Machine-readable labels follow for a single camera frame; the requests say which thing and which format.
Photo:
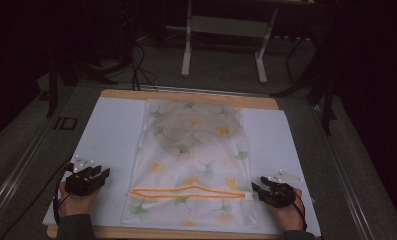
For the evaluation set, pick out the translucent leaf-print zipper bag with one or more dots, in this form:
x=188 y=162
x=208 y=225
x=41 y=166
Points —
x=192 y=166

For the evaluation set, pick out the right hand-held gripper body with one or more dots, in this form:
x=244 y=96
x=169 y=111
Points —
x=281 y=193

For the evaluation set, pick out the black stand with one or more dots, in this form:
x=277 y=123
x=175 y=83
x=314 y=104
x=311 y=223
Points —
x=327 y=100
x=52 y=83

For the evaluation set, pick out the grey cloth inside bag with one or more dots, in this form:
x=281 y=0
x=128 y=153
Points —
x=192 y=133

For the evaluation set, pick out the white metal stand frame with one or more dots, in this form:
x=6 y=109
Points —
x=187 y=50

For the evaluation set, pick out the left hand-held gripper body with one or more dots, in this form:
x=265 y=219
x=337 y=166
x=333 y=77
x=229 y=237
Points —
x=81 y=185

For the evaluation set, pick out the black floor socket plate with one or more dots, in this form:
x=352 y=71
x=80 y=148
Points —
x=66 y=123

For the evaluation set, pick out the metal floor rail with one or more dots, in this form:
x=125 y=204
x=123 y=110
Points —
x=16 y=181
x=346 y=173

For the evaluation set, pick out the wooden table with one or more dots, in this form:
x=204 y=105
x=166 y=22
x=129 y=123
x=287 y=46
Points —
x=186 y=96

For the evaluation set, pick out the white table mat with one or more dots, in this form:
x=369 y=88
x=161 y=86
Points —
x=112 y=133

